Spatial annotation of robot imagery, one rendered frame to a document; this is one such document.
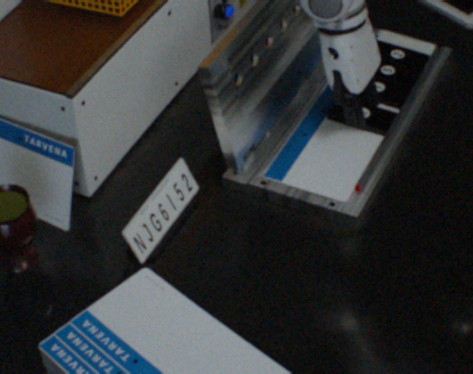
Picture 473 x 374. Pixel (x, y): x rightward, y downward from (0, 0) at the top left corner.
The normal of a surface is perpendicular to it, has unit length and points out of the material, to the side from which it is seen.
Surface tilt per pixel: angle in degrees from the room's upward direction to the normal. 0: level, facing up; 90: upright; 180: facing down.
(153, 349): 0
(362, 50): 78
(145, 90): 90
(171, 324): 0
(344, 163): 0
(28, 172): 69
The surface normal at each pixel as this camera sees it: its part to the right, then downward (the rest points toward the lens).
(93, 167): 0.89, 0.28
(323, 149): -0.06, -0.73
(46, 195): -0.51, 0.31
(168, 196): 0.78, -0.05
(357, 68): 0.81, 0.17
